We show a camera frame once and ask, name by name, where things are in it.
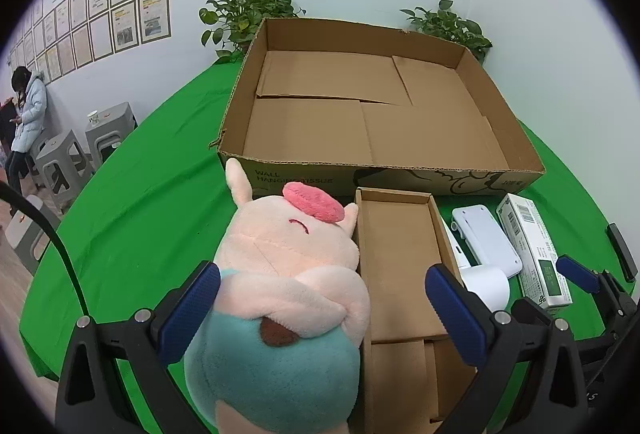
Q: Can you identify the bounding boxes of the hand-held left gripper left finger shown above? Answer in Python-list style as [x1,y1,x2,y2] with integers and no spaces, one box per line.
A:
[54,260,221,434]

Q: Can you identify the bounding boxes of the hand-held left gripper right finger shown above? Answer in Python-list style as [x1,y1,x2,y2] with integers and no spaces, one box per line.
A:
[425,264,589,434]

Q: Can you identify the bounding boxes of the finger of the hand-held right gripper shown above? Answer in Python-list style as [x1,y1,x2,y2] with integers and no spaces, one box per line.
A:
[556,255,640,351]
[510,298,608,365]

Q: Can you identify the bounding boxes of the white hair dryer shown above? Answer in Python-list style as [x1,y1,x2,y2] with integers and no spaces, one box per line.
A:
[440,216,511,309]

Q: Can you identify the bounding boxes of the small long cardboard box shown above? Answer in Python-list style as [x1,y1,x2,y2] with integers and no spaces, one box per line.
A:
[348,187,481,434]

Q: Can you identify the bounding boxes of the white plastic device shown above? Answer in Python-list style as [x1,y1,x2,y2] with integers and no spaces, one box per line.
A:
[451,205,523,279]

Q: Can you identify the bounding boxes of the pink plush pig toy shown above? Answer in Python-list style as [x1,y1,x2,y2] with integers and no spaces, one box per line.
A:
[183,157,372,434]

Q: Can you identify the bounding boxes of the large cardboard box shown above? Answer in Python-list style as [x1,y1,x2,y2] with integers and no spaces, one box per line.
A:
[209,18,547,199]

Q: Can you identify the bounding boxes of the black table clip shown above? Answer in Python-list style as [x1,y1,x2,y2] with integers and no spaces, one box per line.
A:
[606,223,640,282]

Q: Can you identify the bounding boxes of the white green carton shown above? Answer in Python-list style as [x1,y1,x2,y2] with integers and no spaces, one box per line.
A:
[496,194,573,309]

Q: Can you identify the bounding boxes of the grey plastic stool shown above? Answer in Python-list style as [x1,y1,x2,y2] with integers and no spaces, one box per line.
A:
[84,102,138,165]
[35,130,96,215]
[5,196,61,275]

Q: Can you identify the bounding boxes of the small green potted plant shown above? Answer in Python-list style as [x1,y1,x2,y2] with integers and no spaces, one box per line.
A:
[399,0,493,64]

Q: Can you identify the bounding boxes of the bushy green potted plant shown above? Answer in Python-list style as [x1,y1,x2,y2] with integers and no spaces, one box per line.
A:
[198,0,307,62]

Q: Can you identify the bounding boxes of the black cable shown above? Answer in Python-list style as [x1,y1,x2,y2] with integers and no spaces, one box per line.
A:
[0,182,91,319]

